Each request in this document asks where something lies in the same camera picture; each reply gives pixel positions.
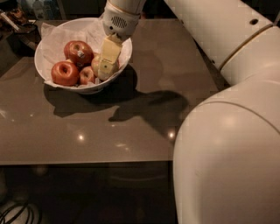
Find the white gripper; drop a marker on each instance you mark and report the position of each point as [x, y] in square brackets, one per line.
[120, 23]

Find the green red apple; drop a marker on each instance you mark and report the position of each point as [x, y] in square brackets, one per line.
[96, 61]

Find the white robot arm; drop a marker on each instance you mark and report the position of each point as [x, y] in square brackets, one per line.
[226, 159]

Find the red apple with sticker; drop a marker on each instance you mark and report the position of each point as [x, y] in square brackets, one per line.
[79, 52]

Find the small red yellow apple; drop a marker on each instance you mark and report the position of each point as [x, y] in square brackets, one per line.
[87, 75]

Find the white ceramic bowl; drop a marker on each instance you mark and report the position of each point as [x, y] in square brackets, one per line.
[40, 64]

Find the red apple front left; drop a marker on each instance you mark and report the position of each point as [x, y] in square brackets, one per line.
[65, 73]

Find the white crumpled paper liner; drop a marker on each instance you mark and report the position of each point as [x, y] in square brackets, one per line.
[58, 38]

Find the clear plastic bottle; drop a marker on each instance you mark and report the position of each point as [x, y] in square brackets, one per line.
[38, 10]

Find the dark bag with strap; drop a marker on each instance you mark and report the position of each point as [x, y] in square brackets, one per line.
[24, 42]

